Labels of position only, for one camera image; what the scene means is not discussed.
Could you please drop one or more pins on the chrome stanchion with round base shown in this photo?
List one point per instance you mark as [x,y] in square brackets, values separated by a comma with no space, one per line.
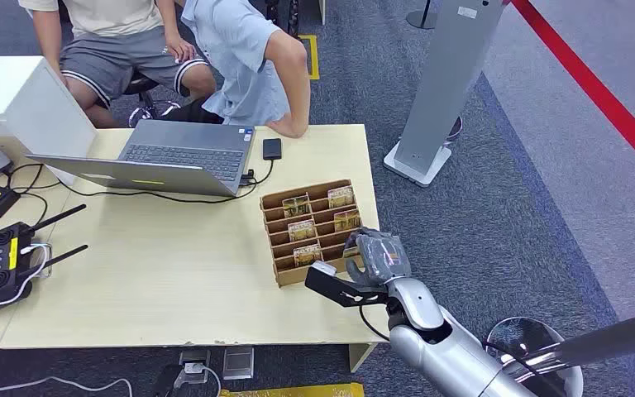
[536,350]

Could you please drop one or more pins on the printed hotel key card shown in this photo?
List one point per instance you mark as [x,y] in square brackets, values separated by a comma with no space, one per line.
[341,197]
[302,230]
[307,255]
[347,220]
[350,251]
[296,206]

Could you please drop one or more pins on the light wooden table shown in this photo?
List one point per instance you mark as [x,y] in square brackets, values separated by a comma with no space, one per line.
[175,274]

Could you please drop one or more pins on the dark stanchion base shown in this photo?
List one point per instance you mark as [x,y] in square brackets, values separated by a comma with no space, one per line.
[421,19]

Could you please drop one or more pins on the yellow floor strip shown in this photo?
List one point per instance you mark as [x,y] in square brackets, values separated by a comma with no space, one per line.
[295,391]

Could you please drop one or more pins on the brown cardboard card holder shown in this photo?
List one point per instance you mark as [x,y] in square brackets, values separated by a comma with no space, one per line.
[317,241]

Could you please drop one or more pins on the silver kiosk stand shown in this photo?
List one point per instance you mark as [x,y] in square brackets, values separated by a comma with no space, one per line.
[449,82]

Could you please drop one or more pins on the black remote controller with antennas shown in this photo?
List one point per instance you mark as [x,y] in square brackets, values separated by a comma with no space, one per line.
[2,263]

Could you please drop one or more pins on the white box housing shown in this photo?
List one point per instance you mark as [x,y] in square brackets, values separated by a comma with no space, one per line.
[21,104]

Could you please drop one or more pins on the seated person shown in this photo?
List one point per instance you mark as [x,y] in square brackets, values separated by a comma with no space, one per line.
[115,55]

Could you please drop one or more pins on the grey floor socket plate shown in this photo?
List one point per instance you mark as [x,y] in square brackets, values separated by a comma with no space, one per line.
[238,363]

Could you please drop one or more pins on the grey open laptop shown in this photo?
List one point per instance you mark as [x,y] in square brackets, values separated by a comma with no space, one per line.
[186,156]

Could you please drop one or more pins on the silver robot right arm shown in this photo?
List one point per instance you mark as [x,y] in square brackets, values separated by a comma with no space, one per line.
[438,348]

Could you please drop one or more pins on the leaning person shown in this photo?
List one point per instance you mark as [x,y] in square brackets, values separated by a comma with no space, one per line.
[241,60]

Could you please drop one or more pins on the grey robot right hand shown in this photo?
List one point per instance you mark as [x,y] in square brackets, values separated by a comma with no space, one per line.
[380,257]

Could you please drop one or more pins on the black bracket wrist camera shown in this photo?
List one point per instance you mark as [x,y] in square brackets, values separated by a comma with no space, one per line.
[335,289]

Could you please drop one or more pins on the black external drive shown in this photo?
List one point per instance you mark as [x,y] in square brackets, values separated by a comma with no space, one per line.
[272,149]

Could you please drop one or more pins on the black swivel stool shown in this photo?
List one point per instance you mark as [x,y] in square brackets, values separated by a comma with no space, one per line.
[145,96]

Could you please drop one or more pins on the white floor power socket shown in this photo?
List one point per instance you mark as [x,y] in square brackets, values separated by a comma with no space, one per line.
[194,367]

